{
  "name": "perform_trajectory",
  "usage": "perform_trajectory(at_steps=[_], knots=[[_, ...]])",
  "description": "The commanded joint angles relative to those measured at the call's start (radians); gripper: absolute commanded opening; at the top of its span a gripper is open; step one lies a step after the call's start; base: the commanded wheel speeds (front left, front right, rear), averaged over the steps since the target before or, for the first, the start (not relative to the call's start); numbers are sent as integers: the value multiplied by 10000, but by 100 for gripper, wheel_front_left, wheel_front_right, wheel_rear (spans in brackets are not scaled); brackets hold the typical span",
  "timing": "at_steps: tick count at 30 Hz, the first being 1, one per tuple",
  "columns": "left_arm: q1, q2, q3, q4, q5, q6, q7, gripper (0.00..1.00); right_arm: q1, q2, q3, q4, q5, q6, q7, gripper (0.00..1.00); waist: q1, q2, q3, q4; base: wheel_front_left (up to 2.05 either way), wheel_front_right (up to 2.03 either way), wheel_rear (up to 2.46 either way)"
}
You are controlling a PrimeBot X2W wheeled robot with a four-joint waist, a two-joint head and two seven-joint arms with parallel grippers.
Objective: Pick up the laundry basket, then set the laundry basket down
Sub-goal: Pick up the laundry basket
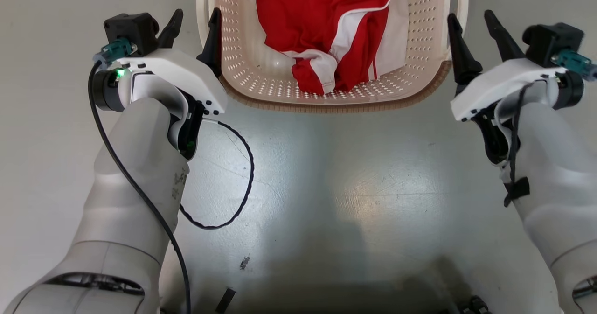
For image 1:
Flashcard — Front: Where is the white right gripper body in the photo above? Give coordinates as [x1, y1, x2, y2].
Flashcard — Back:
[450, 57, 568, 122]

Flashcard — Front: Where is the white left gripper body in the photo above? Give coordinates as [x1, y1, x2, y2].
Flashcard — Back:
[114, 48, 228, 119]

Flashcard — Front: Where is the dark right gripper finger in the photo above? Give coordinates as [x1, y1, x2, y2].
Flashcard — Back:
[483, 9, 526, 63]
[446, 13, 484, 91]

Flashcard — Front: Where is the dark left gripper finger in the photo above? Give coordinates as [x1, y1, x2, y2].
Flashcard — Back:
[196, 7, 222, 77]
[157, 9, 184, 50]

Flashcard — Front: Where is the beige perforated plastic laundry basket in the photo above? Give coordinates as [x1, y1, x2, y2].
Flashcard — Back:
[195, 0, 470, 115]

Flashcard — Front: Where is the red and white garment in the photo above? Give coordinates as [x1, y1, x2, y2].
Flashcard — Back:
[243, 0, 412, 96]

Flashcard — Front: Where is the teal left camera connector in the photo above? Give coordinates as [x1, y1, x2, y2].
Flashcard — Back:
[93, 37, 137, 68]

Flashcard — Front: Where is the teal camera connector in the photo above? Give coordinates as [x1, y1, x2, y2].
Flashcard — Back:
[552, 49, 597, 82]
[93, 37, 137, 68]

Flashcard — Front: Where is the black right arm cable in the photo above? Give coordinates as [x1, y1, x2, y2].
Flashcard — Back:
[503, 83, 533, 208]

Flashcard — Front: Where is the teal right camera connector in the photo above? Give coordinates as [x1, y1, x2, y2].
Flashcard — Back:
[552, 49, 597, 82]

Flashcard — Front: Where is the looped black braided cable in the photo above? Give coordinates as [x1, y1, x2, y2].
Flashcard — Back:
[179, 118, 256, 230]

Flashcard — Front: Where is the long black left arm cable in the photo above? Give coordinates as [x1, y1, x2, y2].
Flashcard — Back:
[88, 62, 192, 314]

